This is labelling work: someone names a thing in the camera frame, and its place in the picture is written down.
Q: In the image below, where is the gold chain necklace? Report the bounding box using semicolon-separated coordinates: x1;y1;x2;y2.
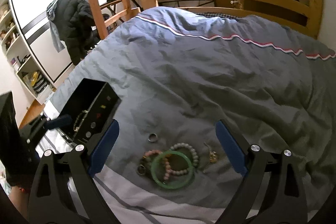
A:
203;142;219;174

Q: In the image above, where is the yellow item on shelf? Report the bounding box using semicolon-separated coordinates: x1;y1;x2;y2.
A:
30;71;41;86

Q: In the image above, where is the wooden folding table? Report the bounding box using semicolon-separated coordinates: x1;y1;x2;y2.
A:
100;0;126;28

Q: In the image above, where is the pink bead bracelet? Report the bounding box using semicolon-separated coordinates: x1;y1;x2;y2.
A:
142;150;174;183

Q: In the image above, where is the grey striped duvet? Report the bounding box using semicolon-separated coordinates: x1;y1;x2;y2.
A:
35;7;336;224

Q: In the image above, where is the white sliding door wardrobe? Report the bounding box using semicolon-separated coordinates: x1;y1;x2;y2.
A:
9;0;105;83

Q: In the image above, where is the light blue garment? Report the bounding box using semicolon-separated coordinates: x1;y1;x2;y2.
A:
46;0;66;53

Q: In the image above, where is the black puffer jacket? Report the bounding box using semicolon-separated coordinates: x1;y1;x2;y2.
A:
47;0;100;65

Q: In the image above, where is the grey bead bracelet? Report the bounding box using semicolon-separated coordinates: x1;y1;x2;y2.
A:
169;143;199;176

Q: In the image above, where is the black jewelry box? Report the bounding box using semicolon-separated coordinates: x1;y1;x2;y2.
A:
56;78;122;144

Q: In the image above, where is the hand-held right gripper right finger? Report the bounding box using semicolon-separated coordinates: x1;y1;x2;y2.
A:
215;119;309;224

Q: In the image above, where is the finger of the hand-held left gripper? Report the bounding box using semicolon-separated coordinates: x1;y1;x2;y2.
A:
20;112;72;147

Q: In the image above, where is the gold link bracelet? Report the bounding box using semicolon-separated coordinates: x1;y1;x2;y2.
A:
73;109;90;132

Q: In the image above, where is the green jade bangle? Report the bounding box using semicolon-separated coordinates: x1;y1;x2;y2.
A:
151;150;196;190

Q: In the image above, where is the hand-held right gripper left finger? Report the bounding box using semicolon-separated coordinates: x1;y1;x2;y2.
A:
28;119;120;224

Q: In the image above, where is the white curved shelf unit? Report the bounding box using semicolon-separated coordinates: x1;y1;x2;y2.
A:
0;0;57;105

